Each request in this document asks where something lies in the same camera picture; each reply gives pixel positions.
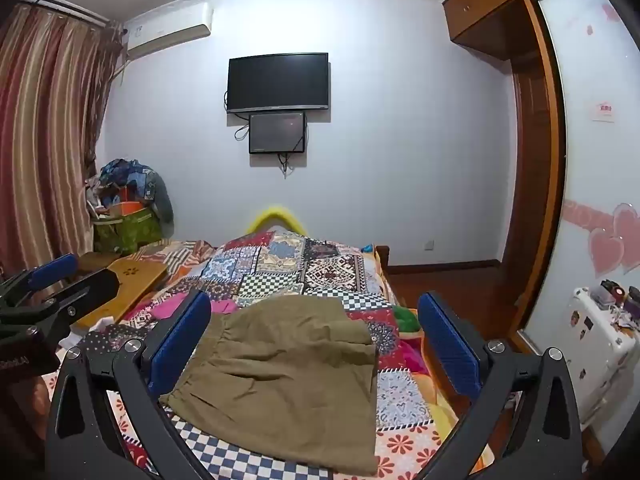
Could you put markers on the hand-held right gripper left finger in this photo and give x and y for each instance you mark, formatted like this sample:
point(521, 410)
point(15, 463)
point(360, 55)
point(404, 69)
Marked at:
point(180, 345)

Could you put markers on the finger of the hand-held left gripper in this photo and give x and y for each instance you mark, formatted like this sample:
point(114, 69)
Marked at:
point(80, 292)
point(50, 271)

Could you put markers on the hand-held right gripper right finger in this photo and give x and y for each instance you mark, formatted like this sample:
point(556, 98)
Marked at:
point(445, 345)

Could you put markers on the olive green pants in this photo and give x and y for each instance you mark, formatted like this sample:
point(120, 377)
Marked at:
point(280, 360)

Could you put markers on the green cloth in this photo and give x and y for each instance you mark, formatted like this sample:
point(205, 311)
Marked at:
point(406, 320)

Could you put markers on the wooden board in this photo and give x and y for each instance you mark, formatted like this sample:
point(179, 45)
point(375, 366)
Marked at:
point(135, 275)

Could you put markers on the green patterned bag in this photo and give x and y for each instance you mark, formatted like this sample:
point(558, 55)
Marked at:
point(127, 230)

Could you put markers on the pile of clothes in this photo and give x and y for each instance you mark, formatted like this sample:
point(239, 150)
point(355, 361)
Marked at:
point(130, 180)

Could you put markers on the red striped curtain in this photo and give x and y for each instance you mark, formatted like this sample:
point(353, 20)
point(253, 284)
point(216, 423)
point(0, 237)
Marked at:
point(45, 135)

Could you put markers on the colourful patchwork blanket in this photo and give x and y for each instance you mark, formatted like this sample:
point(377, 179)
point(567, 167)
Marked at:
point(325, 270)

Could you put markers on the yellow curved headboard pad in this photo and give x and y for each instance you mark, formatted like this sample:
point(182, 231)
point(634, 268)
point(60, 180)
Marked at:
point(275, 215)

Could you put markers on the small clutter on suitcase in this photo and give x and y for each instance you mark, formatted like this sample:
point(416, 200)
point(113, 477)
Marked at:
point(622, 297)

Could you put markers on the brown wooden wardrobe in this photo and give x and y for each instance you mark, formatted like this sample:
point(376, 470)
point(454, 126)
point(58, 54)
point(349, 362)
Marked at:
point(535, 160)

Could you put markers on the white sliding door with hearts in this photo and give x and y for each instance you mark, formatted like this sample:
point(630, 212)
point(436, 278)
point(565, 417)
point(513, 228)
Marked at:
point(595, 170)

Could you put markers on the white air conditioner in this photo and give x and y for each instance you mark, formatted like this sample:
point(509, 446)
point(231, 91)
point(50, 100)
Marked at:
point(167, 30)

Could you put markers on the pink door sticker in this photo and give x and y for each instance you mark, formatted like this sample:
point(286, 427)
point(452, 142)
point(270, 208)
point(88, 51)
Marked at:
point(605, 111)

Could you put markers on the white wall socket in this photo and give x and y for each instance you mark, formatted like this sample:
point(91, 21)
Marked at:
point(428, 245)

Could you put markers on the wooden bed frame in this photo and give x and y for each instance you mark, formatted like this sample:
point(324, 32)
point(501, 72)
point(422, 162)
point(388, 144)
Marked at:
point(382, 260)

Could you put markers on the small black wall monitor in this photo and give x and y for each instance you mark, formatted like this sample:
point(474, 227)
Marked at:
point(277, 132)

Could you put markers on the white curtain rail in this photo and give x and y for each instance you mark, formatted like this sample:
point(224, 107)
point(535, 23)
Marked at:
point(70, 9)

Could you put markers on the large black wall television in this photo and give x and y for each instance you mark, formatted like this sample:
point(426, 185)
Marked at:
point(278, 81)

